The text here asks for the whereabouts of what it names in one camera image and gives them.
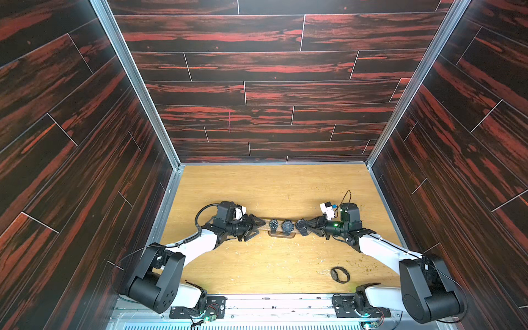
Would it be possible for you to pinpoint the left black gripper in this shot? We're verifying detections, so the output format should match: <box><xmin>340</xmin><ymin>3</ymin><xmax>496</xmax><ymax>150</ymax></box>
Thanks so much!
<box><xmin>224</xmin><ymin>214</ymin><xmax>265</xmax><ymax>241</ymax></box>

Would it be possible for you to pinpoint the black watch with strap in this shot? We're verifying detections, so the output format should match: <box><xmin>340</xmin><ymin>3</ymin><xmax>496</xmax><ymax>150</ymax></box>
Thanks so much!
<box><xmin>295</xmin><ymin>219</ymin><xmax>309</xmax><ymax>237</ymax></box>

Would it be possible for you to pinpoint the slim black watch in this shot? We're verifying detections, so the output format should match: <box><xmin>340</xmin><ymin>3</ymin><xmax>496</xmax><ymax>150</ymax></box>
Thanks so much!
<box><xmin>269</xmin><ymin>219</ymin><xmax>279</xmax><ymax>234</ymax></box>

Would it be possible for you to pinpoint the wooden watch stand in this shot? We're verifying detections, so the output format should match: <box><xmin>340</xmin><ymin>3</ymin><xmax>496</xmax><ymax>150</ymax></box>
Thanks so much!
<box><xmin>257</xmin><ymin>219</ymin><xmax>300</xmax><ymax>239</ymax></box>

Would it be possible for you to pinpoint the chunky black watch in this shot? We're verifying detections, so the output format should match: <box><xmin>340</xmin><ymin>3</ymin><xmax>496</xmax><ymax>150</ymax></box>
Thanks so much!
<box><xmin>281</xmin><ymin>220</ymin><xmax>295</xmax><ymax>236</ymax></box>

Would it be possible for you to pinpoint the thin black band watch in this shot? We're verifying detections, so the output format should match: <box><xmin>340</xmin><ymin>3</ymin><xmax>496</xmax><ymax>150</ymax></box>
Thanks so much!
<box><xmin>330</xmin><ymin>266</ymin><xmax>351</xmax><ymax>284</ymax></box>

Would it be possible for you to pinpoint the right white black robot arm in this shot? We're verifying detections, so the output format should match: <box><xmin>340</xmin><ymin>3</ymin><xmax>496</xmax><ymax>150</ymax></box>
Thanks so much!
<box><xmin>295</xmin><ymin>202</ymin><xmax>468</xmax><ymax>324</ymax></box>

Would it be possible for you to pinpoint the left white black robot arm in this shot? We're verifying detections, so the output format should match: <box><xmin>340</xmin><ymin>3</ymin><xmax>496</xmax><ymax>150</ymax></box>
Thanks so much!
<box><xmin>120</xmin><ymin>202</ymin><xmax>266</xmax><ymax>315</ymax></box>

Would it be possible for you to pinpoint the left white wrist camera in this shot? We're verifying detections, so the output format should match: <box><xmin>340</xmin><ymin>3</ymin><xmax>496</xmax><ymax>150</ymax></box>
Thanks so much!
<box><xmin>234</xmin><ymin>206</ymin><xmax>247</xmax><ymax>221</ymax></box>

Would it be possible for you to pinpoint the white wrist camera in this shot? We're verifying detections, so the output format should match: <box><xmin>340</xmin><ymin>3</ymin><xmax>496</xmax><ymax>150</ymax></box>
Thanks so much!
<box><xmin>234</xmin><ymin>206</ymin><xmax>247</xmax><ymax>221</ymax></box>
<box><xmin>320</xmin><ymin>202</ymin><xmax>337</xmax><ymax>221</ymax></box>

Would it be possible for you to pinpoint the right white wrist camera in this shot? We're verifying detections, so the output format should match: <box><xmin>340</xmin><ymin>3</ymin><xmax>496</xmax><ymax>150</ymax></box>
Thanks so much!
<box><xmin>320</xmin><ymin>202</ymin><xmax>337</xmax><ymax>221</ymax></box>

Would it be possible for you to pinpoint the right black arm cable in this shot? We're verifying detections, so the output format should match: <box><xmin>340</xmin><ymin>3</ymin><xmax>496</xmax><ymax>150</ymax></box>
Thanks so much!
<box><xmin>335</xmin><ymin>189</ymin><xmax>353</xmax><ymax>215</ymax></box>

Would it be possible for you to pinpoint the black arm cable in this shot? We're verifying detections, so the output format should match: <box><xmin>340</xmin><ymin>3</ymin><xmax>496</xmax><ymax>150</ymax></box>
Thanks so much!
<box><xmin>335</xmin><ymin>189</ymin><xmax>353</xmax><ymax>215</ymax></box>
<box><xmin>111</xmin><ymin>203</ymin><xmax>221</xmax><ymax>265</ymax></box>

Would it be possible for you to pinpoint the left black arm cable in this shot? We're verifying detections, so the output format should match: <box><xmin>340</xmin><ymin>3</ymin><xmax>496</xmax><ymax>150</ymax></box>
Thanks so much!
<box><xmin>111</xmin><ymin>203</ymin><xmax>221</xmax><ymax>265</ymax></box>

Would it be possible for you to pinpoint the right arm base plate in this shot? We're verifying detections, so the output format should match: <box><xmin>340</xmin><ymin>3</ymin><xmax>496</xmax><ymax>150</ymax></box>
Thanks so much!
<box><xmin>331</xmin><ymin>294</ymin><xmax>391</xmax><ymax>318</ymax></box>

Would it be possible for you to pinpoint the aluminium front rail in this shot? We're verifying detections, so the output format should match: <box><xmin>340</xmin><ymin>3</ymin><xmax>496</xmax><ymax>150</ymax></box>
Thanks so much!
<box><xmin>107</xmin><ymin>294</ymin><xmax>456</xmax><ymax>329</ymax></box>

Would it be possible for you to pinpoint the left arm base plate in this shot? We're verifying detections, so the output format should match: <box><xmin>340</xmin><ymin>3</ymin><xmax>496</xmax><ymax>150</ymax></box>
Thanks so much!
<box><xmin>169</xmin><ymin>296</ymin><xmax>227</xmax><ymax>321</ymax></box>

